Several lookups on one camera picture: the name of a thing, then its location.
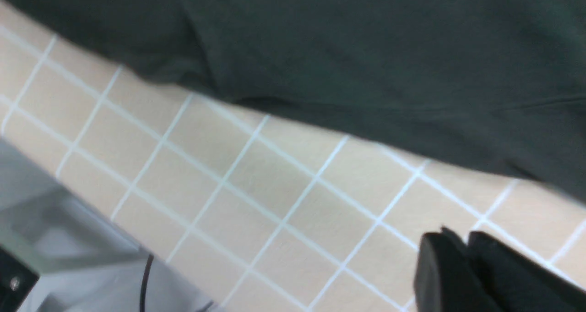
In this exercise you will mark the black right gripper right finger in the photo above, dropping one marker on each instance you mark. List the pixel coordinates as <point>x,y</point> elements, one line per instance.
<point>518,284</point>

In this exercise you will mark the dark gray long-sleeved shirt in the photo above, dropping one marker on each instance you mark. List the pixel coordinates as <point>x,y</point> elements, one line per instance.
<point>497,86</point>

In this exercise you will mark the checkered beige tablecloth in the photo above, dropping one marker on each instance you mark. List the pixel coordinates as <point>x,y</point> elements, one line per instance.
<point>261,213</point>

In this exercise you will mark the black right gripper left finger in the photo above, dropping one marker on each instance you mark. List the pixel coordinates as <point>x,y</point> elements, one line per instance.
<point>444,280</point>

